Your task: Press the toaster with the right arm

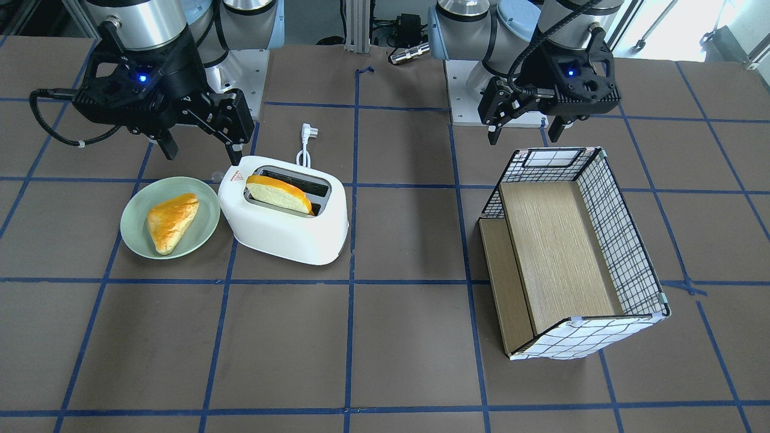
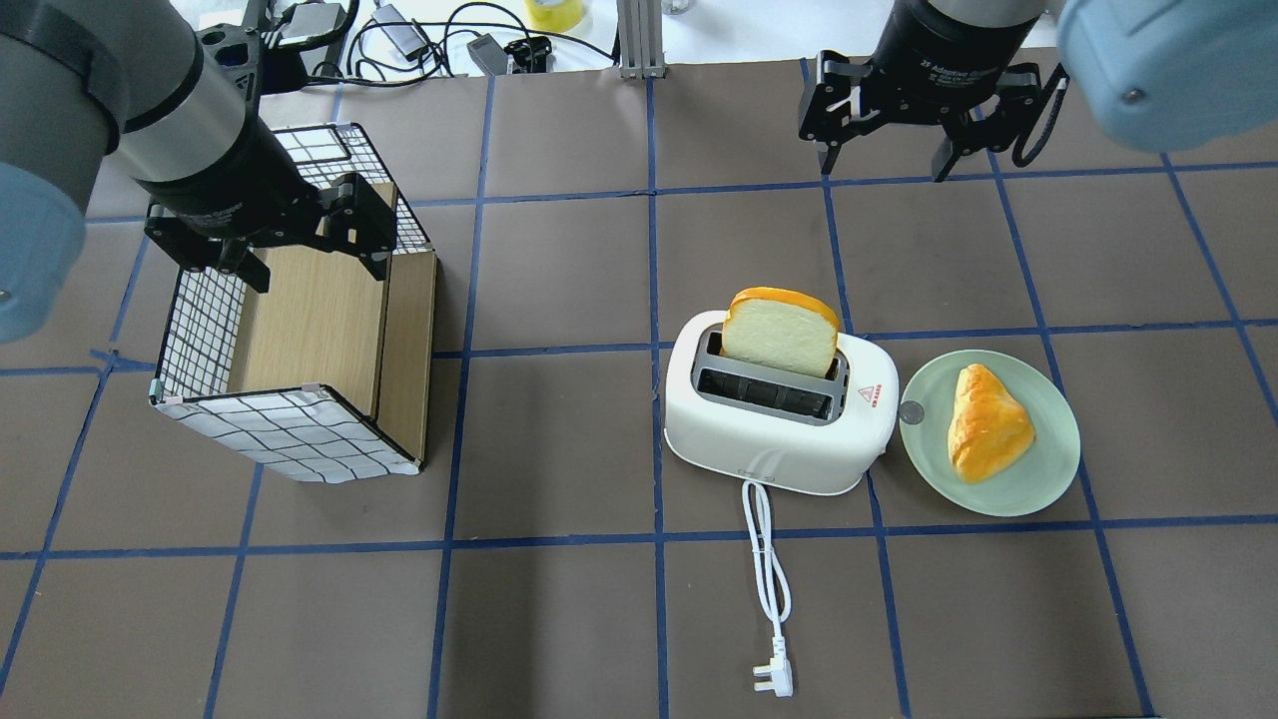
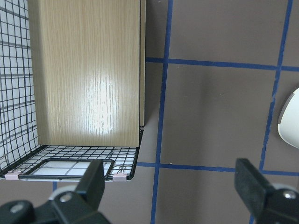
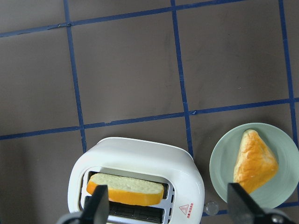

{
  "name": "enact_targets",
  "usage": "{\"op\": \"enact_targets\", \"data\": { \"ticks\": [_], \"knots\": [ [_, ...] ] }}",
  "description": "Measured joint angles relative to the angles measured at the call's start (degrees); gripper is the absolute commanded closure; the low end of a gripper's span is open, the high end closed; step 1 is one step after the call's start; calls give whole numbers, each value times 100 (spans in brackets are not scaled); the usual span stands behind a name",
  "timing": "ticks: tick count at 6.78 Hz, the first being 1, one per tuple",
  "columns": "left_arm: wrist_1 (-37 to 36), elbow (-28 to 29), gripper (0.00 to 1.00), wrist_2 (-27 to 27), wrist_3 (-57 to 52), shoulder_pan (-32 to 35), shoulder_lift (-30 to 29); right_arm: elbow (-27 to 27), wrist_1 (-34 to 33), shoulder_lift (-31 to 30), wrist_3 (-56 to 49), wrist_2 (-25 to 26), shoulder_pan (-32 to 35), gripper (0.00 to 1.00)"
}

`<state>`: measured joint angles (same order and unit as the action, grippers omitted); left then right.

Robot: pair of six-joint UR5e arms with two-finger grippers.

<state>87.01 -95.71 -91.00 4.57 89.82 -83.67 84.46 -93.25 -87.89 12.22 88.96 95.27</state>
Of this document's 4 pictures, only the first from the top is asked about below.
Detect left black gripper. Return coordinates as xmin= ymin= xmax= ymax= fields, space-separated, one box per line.
xmin=478 ymin=27 xmax=621 ymax=146

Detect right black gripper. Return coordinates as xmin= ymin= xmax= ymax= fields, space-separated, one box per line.
xmin=73 ymin=24 xmax=254 ymax=165

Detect white two-slot toaster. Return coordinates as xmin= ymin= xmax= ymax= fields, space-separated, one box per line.
xmin=219 ymin=156 xmax=349 ymax=265

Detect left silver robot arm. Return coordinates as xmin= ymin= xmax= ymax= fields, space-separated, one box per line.
xmin=428 ymin=1 xmax=623 ymax=145

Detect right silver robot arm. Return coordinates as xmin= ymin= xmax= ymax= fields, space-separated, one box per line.
xmin=73 ymin=1 xmax=285 ymax=165

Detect bread slice in toaster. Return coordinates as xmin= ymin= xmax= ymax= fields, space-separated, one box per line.
xmin=246 ymin=175 xmax=315 ymax=215

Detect green round plate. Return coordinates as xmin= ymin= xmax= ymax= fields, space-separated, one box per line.
xmin=120 ymin=176 xmax=220 ymax=260

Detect triangular bread on plate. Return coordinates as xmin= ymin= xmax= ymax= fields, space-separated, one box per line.
xmin=146 ymin=192 xmax=200 ymax=256

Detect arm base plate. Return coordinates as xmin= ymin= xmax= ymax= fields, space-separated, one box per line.
xmin=444 ymin=59 xmax=547 ymax=128
xmin=205 ymin=49 xmax=271 ymax=120

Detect wire basket with wood board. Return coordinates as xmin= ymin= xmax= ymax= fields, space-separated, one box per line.
xmin=478 ymin=147 xmax=671 ymax=361

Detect aluminium frame post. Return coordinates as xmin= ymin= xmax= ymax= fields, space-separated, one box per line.
xmin=342 ymin=0 xmax=373 ymax=55

